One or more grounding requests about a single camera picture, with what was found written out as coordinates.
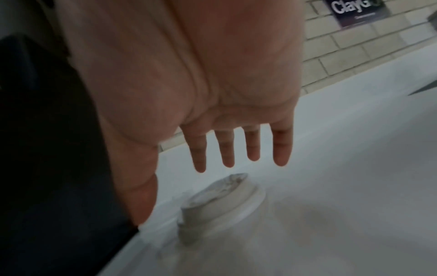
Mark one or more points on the person's right hand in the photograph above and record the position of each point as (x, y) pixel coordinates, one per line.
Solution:
(187, 67)

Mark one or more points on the white lids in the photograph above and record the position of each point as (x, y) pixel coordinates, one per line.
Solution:
(218, 204)

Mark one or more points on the black cup holder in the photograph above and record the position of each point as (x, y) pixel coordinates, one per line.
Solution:
(51, 161)

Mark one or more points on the blue wall sign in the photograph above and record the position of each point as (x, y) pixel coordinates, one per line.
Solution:
(358, 10)

